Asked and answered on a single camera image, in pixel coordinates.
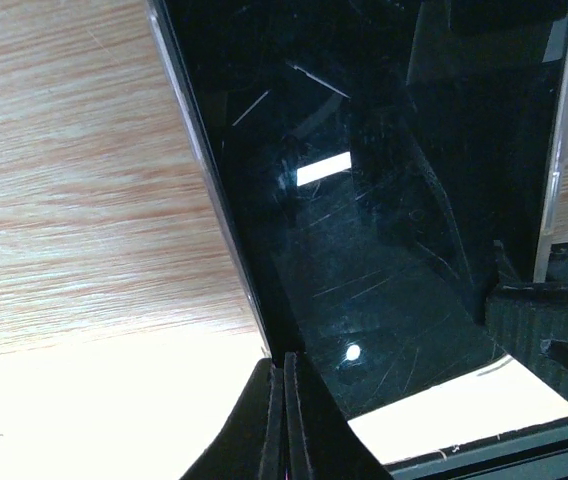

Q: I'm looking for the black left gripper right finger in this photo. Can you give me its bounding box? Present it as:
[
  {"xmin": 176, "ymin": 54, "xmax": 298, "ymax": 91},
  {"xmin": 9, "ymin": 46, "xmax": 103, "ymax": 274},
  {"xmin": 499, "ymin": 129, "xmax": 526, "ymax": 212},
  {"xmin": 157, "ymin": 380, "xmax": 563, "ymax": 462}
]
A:
[{"xmin": 284, "ymin": 352, "xmax": 389, "ymax": 480}]

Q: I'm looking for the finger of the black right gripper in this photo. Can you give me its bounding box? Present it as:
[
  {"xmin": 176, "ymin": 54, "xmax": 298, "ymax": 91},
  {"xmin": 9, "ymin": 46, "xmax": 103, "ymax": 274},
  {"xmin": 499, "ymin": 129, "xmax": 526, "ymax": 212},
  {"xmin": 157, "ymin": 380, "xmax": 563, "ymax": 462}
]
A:
[{"xmin": 483, "ymin": 241, "xmax": 568, "ymax": 402}]

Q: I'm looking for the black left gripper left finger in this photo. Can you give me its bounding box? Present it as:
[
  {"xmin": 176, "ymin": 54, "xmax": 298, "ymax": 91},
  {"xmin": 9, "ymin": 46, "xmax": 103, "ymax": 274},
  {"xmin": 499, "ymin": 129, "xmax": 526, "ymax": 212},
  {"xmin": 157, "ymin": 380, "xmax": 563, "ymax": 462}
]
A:
[{"xmin": 183, "ymin": 358, "xmax": 284, "ymax": 480}]

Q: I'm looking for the black phone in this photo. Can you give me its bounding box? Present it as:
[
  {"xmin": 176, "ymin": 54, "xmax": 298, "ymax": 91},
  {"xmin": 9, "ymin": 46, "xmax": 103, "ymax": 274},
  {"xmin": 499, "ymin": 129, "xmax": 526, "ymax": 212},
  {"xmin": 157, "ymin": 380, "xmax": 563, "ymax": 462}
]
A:
[{"xmin": 156, "ymin": 0, "xmax": 568, "ymax": 421}]

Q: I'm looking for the black enclosure frame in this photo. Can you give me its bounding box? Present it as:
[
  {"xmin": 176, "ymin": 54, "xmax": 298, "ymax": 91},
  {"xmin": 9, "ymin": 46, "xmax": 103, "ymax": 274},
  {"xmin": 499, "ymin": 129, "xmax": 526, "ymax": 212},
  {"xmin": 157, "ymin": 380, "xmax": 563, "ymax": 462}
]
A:
[{"xmin": 385, "ymin": 418, "xmax": 568, "ymax": 479}]

